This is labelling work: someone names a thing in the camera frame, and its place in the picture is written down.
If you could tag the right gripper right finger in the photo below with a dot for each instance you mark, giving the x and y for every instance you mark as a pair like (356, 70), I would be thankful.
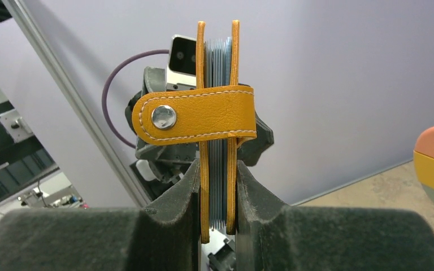
(272, 235)

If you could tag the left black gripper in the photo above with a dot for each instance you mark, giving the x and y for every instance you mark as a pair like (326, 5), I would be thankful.
(161, 163)

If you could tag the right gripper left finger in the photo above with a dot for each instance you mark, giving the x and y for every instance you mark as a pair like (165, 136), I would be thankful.
(164, 235)

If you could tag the orange leather card holder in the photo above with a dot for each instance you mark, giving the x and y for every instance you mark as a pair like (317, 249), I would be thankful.
(199, 116)

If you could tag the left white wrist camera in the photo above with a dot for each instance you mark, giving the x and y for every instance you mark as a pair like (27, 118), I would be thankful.
(181, 67)

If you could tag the aluminium frame rail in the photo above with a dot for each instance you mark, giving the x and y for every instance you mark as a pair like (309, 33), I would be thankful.
(125, 177)

